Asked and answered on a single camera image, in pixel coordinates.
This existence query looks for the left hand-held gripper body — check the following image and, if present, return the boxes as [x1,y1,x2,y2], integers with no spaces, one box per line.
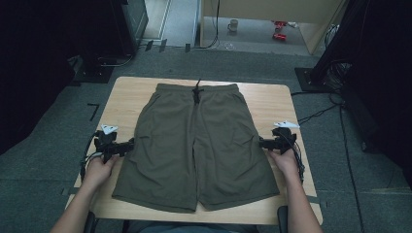
[93,123,130,164]

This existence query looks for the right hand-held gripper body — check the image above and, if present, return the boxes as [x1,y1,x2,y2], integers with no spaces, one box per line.
[270,120,301,155]

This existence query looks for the olive green shorts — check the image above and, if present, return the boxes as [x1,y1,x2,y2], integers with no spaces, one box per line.
[111,79,281,215]

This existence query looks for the person's right hand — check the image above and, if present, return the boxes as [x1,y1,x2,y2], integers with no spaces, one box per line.
[266,148,301,180]

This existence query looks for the person's left hand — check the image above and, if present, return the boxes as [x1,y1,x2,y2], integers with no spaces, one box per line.
[82,154,120,191]

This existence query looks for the grey tape strip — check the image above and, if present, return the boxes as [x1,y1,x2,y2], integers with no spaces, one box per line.
[60,186,81,196]
[314,194,328,209]

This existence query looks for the black chair armrest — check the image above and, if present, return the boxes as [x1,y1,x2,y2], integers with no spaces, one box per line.
[276,205,290,233]
[84,211,99,233]

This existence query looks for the person's blue grey clothing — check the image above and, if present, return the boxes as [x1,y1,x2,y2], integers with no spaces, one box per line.
[127,220,260,233]

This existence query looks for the black cabinet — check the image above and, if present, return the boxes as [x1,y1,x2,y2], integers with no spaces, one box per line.
[108,0,150,57]

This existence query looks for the grey mug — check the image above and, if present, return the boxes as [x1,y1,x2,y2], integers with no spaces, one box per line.
[226,18,240,33]

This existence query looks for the beige wooden partition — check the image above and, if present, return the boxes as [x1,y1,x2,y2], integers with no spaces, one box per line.
[198,0,351,56]

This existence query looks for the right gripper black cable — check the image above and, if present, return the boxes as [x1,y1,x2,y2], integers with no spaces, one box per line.
[281,128,307,184]

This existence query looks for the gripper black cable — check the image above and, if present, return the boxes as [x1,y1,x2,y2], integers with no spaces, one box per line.
[281,128,307,184]
[79,130,104,183]

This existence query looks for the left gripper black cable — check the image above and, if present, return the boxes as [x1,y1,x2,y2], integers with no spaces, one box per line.
[79,130,104,183]

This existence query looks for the black stand base plate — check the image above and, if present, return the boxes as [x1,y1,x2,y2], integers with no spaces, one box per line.
[73,55,115,84]
[293,66,329,94]

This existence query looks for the long black floor cable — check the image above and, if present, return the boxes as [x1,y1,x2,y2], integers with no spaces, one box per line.
[337,105,366,233]

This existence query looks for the tangled black cable bundle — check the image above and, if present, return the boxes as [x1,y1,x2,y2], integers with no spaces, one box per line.
[322,60,354,93]

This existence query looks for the black hanging cable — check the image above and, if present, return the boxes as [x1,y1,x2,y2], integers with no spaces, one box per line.
[193,0,222,50]

